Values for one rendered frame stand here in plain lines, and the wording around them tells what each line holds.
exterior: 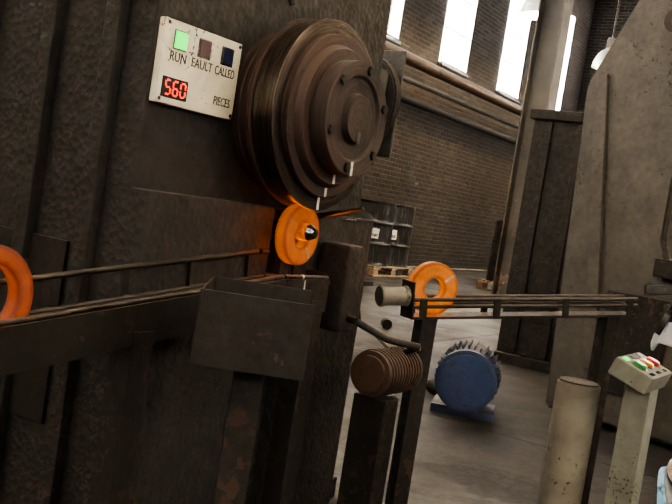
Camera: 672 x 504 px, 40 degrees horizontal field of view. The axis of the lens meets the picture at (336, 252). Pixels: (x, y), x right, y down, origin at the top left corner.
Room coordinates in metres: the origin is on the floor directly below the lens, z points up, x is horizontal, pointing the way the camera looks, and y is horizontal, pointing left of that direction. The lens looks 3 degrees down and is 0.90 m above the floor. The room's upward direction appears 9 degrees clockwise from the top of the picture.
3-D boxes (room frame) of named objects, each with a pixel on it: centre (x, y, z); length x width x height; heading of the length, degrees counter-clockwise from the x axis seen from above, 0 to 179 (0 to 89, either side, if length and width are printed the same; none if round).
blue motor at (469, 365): (4.44, -0.73, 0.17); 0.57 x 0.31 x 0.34; 168
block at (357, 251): (2.51, -0.02, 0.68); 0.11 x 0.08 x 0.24; 58
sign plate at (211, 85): (2.07, 0.37, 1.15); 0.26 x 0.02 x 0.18; 148
